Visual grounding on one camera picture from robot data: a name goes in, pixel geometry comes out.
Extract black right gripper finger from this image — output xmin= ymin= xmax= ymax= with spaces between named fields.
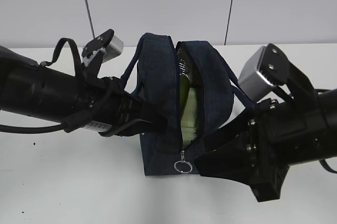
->
xmin=205 ymin=109 xmax=253 ymax=152
xmin=194 ymin=134 xmax=255 ymax=185

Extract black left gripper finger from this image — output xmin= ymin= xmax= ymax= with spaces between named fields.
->
xmin=138 ymin=101 xmax=167 ymax=132
xmin=99 ymin=119 xmax=152 ymax=137

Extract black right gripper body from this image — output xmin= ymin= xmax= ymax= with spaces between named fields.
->
xmin=247 ymin=98 xmax=289 ymax=202

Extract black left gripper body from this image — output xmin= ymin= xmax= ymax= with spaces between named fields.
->
xmin=86 ymin=77 xmax=144 ymax=137

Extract green lid glass food container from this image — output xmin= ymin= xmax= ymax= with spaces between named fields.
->
xmin=181 ymin=87 xmax=197 ymax=147

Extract green cucumber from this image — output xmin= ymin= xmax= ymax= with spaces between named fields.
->
xmin=180 ymin=75 xmax=190 ymax=117

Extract navy blue lunch bag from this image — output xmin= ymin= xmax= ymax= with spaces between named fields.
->
xmin=122 ymin=33 xmax=254 ymax=176

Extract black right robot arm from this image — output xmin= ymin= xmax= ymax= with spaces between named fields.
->
xmin=194 ymin=90 xmax=336 ymax=202

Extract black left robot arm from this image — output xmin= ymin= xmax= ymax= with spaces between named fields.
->
xmin=1 ymin=47 xmax=167 ymax=137

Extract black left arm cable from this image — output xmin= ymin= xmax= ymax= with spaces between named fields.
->
xmin=0 ymin=37 xmax=114 ymax=134

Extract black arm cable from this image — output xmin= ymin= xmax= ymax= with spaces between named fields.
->
xmin=0 ymin=37 xmax=114 ymax=134
xmin=313 ymin=89 xmax=337 ymax=174

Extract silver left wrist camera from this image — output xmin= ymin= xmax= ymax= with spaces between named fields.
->
xmin=82 ymin=29 xmax=124 ymax=67

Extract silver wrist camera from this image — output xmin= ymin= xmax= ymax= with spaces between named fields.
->
xmin=82 ymin=29 xmax=124 ymax=67
xmin=238 ymin=43 xmax=290 ymax=102

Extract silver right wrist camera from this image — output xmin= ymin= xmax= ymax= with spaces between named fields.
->
xmin=238 ymin=43 xmax=290 ymax=102

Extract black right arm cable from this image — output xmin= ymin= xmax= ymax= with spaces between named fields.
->
xmin=313 ymin=89 xmax=337 ymax=174

